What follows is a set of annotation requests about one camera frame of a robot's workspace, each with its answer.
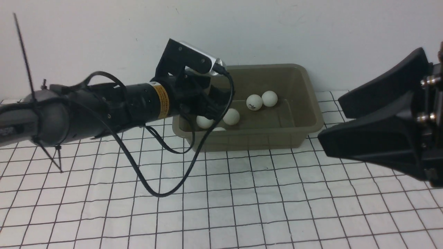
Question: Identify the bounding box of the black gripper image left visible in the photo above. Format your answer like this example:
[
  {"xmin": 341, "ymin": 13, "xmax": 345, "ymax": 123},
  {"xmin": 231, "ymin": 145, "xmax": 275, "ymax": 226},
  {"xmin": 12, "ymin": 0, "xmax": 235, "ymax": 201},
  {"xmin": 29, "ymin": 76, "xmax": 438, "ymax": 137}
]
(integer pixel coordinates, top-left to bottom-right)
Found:
[{"xmin": 125, "ymin": 74, "xmax": 231, "ymax": 127}]

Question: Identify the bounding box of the white ball with logo centre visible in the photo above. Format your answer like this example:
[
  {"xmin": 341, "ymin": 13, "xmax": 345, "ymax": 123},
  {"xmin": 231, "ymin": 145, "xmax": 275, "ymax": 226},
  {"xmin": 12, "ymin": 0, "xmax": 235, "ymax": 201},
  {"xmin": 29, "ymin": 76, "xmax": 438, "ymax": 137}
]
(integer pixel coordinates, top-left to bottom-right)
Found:
[{"xmin": 223, "ymin": 108, "xmax": 240, "ymax": 126}]

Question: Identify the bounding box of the plain white ball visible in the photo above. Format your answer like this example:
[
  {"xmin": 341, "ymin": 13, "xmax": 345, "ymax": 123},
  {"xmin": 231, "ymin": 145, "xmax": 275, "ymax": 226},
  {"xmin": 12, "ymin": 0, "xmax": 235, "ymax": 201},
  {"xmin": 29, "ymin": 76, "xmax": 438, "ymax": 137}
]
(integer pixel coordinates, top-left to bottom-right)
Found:
[
  {"xmin": 196, "ymin": 116, "xmax": 215, "ymax": 129},
  {"xmin": 261, "ymin": 91, "xmax": 278, "ymax": 107}
]

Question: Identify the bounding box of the olive green plastic bin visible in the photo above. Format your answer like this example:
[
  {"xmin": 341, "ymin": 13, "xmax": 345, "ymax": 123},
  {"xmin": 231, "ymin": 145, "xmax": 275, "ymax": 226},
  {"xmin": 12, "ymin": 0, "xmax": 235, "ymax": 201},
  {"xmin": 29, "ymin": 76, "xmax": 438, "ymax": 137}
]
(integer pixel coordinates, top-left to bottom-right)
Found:
[{"xmin": 172, "ymin": 64, "xmax": 324, "ymax": 153}]

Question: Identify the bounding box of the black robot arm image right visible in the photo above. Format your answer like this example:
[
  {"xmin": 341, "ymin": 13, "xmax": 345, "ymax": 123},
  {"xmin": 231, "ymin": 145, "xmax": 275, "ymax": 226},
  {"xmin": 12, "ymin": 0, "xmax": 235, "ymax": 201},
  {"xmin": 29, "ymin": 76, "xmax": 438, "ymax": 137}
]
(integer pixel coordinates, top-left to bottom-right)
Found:
[{"xmin": 318, "ymin": 47, "xmax": 443, "ymax": 188}]

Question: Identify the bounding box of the white checkered tablecloth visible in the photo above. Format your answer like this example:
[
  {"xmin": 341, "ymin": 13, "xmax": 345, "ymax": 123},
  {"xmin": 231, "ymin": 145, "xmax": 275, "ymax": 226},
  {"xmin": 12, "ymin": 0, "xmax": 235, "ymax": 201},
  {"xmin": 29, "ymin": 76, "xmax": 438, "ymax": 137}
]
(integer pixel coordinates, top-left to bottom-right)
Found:
[{"xmin": 0, "ymin": 89, "xmax": 443, "ymax": 249}]

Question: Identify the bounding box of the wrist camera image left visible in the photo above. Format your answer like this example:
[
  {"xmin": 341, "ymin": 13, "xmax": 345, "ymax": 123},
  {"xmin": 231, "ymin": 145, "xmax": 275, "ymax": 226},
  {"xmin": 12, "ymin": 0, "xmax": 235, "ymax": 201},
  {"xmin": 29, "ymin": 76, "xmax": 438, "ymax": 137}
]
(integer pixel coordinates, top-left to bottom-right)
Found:
[{"xmin": 154, "ymin": 38, "xmax": 227, "ymax": 77}]

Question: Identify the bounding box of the black camera cable image left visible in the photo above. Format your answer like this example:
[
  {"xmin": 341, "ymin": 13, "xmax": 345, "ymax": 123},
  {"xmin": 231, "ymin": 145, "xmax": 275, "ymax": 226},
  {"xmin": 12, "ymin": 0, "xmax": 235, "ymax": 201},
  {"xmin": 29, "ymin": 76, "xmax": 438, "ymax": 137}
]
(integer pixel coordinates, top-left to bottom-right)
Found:
[{"xmin": 80, "ymin": 66, "xmax": 236, "ymax": 198}]

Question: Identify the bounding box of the black cable tie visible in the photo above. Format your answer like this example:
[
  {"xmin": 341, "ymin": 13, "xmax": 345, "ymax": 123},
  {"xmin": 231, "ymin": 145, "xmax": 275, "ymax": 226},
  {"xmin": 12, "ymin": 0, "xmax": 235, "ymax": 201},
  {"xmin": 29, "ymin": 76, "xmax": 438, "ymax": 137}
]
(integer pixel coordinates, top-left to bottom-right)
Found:
[{"xmin": 13, "ymin": 12, "xmax": 63, "ymax": 173}]

